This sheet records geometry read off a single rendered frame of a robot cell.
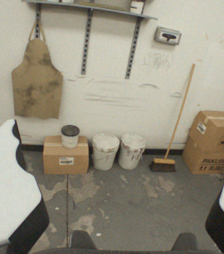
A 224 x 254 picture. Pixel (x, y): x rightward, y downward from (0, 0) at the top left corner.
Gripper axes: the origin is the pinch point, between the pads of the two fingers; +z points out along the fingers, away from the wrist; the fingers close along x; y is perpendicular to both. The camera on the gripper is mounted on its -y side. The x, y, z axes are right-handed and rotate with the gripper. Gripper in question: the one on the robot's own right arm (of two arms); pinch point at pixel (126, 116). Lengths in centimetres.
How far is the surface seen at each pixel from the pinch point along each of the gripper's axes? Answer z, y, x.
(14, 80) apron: 173, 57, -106
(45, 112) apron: 177, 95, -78
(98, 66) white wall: 195, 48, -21
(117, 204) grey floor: 120, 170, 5
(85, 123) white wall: 194, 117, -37
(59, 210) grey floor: 102, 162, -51
